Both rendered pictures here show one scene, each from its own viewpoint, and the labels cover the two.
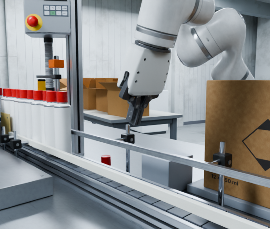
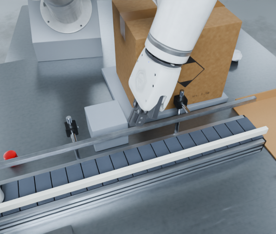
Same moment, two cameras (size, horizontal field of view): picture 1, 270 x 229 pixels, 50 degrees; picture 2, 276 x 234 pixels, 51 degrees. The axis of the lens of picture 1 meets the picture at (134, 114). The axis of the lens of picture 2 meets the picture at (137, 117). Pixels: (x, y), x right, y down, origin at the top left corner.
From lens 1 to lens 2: 0.71 m
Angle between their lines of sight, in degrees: 70
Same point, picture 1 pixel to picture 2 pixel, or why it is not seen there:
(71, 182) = (61, 209)
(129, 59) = (166, 85)
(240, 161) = not seen: hidden behind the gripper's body
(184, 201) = (206, 148)
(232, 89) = not seen: hidden behind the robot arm
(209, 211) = (224, 142)
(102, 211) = (134, 198)
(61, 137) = not seen: outside the picture
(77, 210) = (123, 217)
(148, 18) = (191, 42)
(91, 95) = not seen: outside the picture
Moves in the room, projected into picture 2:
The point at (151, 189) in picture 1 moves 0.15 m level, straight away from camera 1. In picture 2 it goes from (177, 157) to (124, 136)
